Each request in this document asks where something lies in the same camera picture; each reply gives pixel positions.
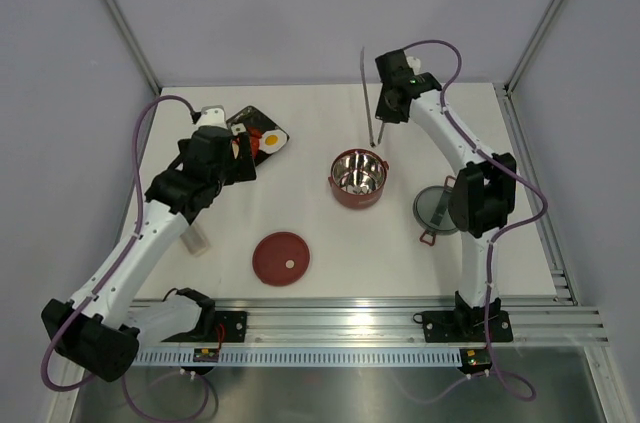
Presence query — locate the toy red sausage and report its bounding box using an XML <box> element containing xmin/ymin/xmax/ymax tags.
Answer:
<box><xmin>248</xmin><ymin>128</ymin><xmax>263</xmax><ymax>160</ymax></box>

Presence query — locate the red steel lunch box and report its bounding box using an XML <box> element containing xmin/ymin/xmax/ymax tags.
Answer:
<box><xmin>328</xmin><ymin>148</ymin><xmax>389</xmax><ymax>210</ymax></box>

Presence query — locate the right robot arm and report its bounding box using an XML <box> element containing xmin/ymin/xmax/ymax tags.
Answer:
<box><xmin>367</xmin><ymin>49</ymin><xmax>517</xmax><ymax>344</ymax></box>

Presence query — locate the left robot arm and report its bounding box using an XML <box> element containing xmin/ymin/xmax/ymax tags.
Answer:
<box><xmin>41</xmin><ymin>124</ymin><xmax>256</xmax><ymax>382</ymax></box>

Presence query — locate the black square plate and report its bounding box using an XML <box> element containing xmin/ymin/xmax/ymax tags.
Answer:
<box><xmin>227</xmin><ymin>105</ymin><xmax>290</xmax><ymax>166</ymax></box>

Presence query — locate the clear plastic cutlery case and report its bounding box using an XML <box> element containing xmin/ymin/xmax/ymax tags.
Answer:
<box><xmin>180</xmin><ymin>222</ymin><xmax>210</xmax><ymax>257</ymax></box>

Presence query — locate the grey transparent inner lid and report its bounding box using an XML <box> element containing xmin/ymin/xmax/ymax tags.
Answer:
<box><xmin>412</xmin><ymin>175</ymin><xmax>458</xmax><ymax>246</ymax></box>

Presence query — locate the red round lid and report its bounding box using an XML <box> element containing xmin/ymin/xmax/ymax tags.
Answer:
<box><xmin>252</xmin><ymin>232</ymin><xmax>311</xmax><ymax>287</ymax></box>

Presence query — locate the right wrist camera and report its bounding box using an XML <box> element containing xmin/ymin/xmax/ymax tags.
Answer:
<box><xmin>407</xmin><ymin>56</ymin><xmax>421</xmax><ymax>73</ymax></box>

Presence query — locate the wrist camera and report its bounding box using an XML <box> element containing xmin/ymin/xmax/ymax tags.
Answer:
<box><xmin>193</xmin><ymin>106</ymin><xmax>227</xmax><ymax>128</ymax></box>
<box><xmin>407</xmin><ymin>56</ymin><xmax>421</xmax><ymax>73</ymax></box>

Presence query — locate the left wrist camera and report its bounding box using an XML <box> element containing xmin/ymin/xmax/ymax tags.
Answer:
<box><xmin>193</xmin><ymin>106</ymin><xmax>227</xmax><ymax>128</ymax></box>

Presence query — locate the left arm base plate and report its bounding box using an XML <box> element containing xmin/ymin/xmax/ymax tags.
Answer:
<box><xmin>213</xmin><ymin>311</ymin><xmax>248</xmax><ymax>344</ymax></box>

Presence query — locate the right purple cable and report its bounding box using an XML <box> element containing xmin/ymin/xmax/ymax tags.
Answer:
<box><xmin>402</xmin><ymin>38</ymin><xmax>552</xmax><ymax>403</ymax></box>

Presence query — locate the slotted white cable duct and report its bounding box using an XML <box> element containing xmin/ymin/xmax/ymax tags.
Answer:
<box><xmin>134</xmin><ymin>347</ymin><xmax>462</xmax><ymax>367</ymax></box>

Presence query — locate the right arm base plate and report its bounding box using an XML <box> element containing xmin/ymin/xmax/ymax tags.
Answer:
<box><xmin>412</xmin><ymin>310</ymin><xmax>514</xmax><ymax>343</ymax></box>

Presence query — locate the left frame post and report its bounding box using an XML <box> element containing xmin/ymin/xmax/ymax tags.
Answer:
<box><xmin>100</xmin><ymin>0</ymin><xmax>162</xmax><ymax>96</ymax></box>

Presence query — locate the frame post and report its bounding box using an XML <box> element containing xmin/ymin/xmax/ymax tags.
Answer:
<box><xmin>504</xmin><ymin>0</ymin><xmax>568</xmax><ymax>97</ymax></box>
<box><xmin>100</xmin><ymin>0</ymin><xmax>162</xmax><ymax>96</ymax></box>

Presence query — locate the right frame post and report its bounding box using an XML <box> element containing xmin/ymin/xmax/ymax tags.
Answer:
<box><xmin>504</xmin><ymin>0</ymin><xmax>568</xmax><ymax>97</ymax></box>

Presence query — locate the right side aluminium rail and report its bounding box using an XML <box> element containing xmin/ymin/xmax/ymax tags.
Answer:
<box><xmin>493</xmin><ymin>83</ymin><xmax>579</xmax><ymax>304</ymax></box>

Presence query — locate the aluminium rail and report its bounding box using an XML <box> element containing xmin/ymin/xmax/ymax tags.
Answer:
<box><xmin>216</xmin><ymin>298</ymin><xmax>609</xmax><ymax>347</ymax></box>
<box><xmin>493</xmin><ymin>83</ymin><xmax>579</xmax><ymax>304</ymax></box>

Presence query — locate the aluminium front rail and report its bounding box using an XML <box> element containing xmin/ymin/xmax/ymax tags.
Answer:
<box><xmin>216</xmin><ymin>298</ymin><xmax>609</xmax><ymax>347</ymax></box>

